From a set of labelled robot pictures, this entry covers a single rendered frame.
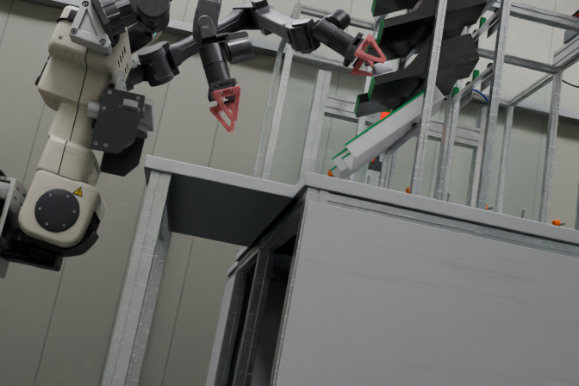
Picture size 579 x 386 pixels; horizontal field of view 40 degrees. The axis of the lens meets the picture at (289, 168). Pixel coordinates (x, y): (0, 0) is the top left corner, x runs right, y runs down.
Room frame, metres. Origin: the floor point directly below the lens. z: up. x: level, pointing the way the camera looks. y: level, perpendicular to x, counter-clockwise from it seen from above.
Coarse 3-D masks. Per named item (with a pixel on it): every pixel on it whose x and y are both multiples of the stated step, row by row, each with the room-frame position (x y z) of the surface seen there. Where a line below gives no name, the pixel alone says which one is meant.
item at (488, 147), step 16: (464, 32) 2.18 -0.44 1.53; (432, 48) 1.84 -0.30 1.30; (496, 48) 1.87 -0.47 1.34; (400, 64) 2.16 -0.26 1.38; (432, 64) 1.84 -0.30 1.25; (496, 64) 1.86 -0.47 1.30; (432, 80) 1.84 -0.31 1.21; (496, 80) 1.86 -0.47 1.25; (432, 96) 1.84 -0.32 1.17; (496, 96) 1.86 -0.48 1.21; (448, 112) 2.18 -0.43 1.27; (496, 112) 1.86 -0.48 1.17; (448, 128) 2.18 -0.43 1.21; (416, 144) 1.85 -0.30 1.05; (448, 144) 2.18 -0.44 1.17; (384, 160) 2.16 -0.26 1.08; (416, 160) 1.84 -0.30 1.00; (448, 160) 2.18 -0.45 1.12; (384, 176) 2.16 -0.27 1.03; (416, 176) 1.84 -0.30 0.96; (480, 176) 1.87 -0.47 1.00; (416, 192) 1.84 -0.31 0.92; (480, 192) 1.86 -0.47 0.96; (480, 208) 1.86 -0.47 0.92
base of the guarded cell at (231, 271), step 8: (232, 272) 3.50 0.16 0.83; (232, 280) 3.33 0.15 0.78; (232, 288) 3.25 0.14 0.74; (224, 296) 3.60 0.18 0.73; (224, 304) 3.50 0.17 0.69; (224, 312) 3.41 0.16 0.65; (224, 320) 3.33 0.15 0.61; (216, 328) 3.69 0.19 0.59; (224, 328) 3.24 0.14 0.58; (216, 336) 3.59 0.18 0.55; (216, 344) 3.49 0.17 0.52; (216, 352) 3.39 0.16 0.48; (216, 360) 3.31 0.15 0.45; (216, 368) 3.23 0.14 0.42; (208, 376) 3.63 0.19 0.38; (208, 384) 3.53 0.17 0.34
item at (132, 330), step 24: (168, 192) 1.85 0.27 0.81; (144, 216) 1.72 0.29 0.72; (168, 216) 2.12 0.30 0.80; (144, 240) 1.73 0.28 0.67; (168, 240) 2.53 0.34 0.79; (144, 264) 1.72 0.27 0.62; (144, 288) 1.72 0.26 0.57; (120, 312) 1.72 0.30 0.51; (144, 312) 2.54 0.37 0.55; (120, 336) 1.72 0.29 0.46; (144, 336) 2.54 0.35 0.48; (120, 360) 1.73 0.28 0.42; (120, 384) 1.72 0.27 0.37
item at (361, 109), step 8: (440, 88) 2.07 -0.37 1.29; (448, 88) 2.08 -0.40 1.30; (360, 96) 2.03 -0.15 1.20; (392, 96) 2.04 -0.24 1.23; (400, 96) 2.06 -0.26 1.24; (360, 104) 2.04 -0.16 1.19; (368, 104) 2.06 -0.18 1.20; (376, 104) 2.07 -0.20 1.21; (384, 104) 2.09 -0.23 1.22; (392, 104) 2.11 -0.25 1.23; (360, 112) 2.11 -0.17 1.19; (368, 112) 2.13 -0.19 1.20; (376, 112) 2.15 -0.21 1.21
